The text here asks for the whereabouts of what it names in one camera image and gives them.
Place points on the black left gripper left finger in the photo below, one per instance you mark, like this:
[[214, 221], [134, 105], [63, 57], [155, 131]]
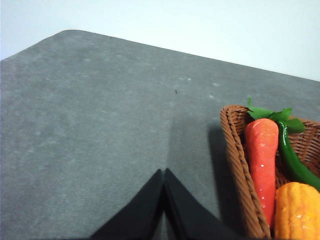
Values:
[[140, 220]]

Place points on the brown wicker basket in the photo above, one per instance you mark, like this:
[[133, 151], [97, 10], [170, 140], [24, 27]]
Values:
[[305, 148]]

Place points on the yellow toy corn cob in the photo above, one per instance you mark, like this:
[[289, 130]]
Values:
[[297, 212]]

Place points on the orange toy carrot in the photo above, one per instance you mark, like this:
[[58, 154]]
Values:
[[262, 135]]

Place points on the green toy chili pepper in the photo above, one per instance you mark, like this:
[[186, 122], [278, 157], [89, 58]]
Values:
[[294, 165]]

